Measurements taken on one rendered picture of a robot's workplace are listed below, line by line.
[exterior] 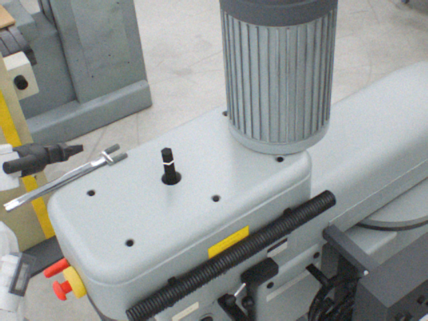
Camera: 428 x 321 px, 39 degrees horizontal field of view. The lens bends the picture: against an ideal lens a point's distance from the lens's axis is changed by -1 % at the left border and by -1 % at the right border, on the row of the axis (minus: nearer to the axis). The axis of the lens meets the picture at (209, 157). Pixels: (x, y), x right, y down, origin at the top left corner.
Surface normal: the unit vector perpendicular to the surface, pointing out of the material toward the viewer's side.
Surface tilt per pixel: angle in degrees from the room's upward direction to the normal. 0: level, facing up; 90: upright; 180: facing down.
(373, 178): 90
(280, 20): 90
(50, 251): 0
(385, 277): 0
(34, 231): 90
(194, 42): 0
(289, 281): 90
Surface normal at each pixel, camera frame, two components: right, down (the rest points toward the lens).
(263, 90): -0.33, 0.67
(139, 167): -0.07, -0.72
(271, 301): 0.56, 0.54
